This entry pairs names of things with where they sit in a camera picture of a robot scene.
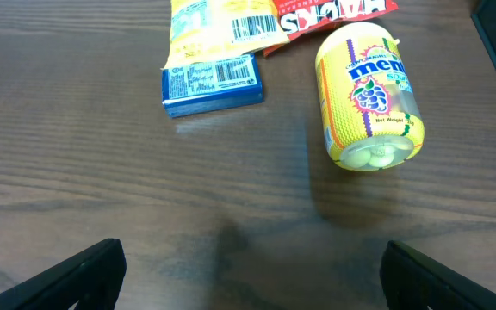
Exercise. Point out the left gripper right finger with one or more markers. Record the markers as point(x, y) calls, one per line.
point(412, 280)

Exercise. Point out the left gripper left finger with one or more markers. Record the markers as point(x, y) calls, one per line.
point(91, 279)

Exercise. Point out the yellow candy bag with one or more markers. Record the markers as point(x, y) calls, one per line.
point(210, 30)

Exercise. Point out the red Hacks candy bag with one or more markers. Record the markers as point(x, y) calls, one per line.
point(299, 17)

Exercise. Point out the yellow Mentos bottle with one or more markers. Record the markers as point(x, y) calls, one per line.
point(370, 118)

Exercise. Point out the small blue gum box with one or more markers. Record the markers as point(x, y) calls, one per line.
point(209, 86)

